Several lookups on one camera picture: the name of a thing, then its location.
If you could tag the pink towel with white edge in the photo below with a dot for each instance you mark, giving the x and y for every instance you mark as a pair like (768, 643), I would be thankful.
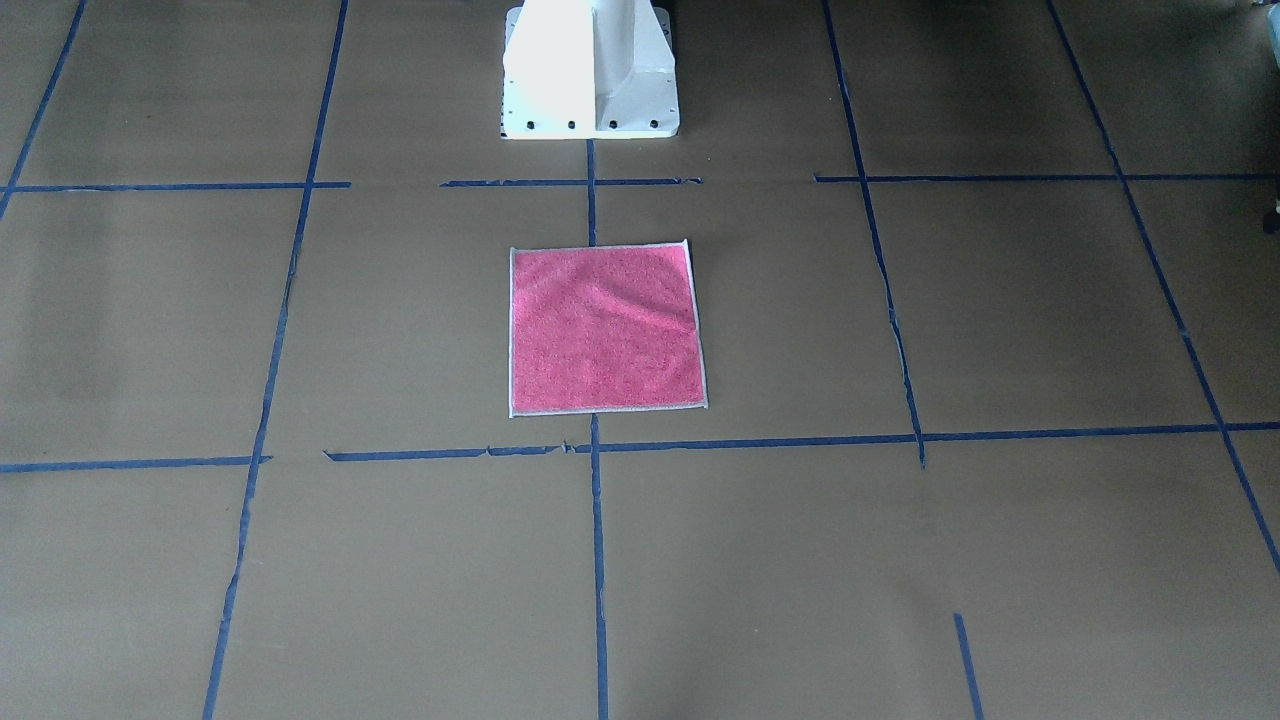
(608, 329)

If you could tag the white camera post with base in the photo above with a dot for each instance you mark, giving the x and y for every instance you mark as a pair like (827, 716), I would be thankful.
(589, 70)

